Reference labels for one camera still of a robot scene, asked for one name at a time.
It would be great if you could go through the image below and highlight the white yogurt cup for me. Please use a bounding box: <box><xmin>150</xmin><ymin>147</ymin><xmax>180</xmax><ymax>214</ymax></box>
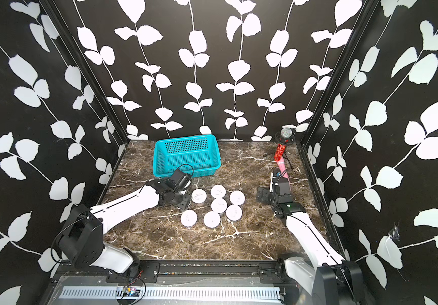
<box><xmin>230</xmin><ymin>191</ymin><xmax>246</xmax><ymax>206</ymax></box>
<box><xmin>180</xmin><ymin>210</ymin><xmax>198</xmax><ymax>228</ymax></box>
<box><xmin>211</xmin><ymin>198</ymin><xmax>228</xmax><ymax>214</ymax></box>
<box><xmin>211</xmin><ymin>184</ymin><xmax>226</xmax><ymax>199</ymax></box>
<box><xmin>226</xmin><ymin>205</ymin><xmax>243</xmax><ymax>222</ymax></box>
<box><xmin>203</xmin><ymin>211</ymin><xmax>221</xmax><ymax>229</ymax></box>
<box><xmin>191</xmin><ymin>189</ymin><xmax>207</xmax><ymax>206</ymax></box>

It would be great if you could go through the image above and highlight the teal plastic basket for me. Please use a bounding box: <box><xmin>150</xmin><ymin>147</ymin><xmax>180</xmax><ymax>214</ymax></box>
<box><xmin>153</xmin><ymin>134</ymin><xmax>221</xmax><ymax>178</ymax></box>

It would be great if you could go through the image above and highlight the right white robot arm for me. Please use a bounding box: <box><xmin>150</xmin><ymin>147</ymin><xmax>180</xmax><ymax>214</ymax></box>
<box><xmin>256</xmin><ymin>169</ymin><xmax>366</xmax><ymax>304</ymax></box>

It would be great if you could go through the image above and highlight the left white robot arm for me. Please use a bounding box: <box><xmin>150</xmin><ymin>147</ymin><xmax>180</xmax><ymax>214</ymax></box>
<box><xmin>51</xmin><ymin>169</ymin><xmax>192</xmax><ymax>274</ymax></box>

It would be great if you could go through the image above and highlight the pink and red tube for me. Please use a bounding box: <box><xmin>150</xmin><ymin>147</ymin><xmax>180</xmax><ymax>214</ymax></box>
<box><xmin>274</xmin><ymin>144</ymin><xmax>290</xmax><ymax>180</ymax></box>

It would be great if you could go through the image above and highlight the small black tripod lamp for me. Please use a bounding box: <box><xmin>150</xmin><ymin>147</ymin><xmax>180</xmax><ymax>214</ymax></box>
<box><xmin>263</xmin><ymin>127</ymin><xmax>295</xmax><ymax>160</ymax></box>

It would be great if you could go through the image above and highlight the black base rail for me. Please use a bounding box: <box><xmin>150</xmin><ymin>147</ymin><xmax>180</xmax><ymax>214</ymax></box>
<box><xmin>109</xmin><ymin>260</ymin><xmax>293</xmax><ymax>285</ymax></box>

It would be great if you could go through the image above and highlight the small circuit board with wires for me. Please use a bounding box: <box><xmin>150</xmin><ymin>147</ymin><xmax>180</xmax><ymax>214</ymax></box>
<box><xmin>116</xmin><ymin>287</ymin><xmax>141</xmax><ymax>299</ymax></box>

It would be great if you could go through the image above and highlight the white perforated cable duct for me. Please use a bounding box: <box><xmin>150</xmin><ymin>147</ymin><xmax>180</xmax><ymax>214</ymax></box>
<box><xmin>57</xmin><ymin>286</ymin><xmax>282</xmax><ymax>302</ymax></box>

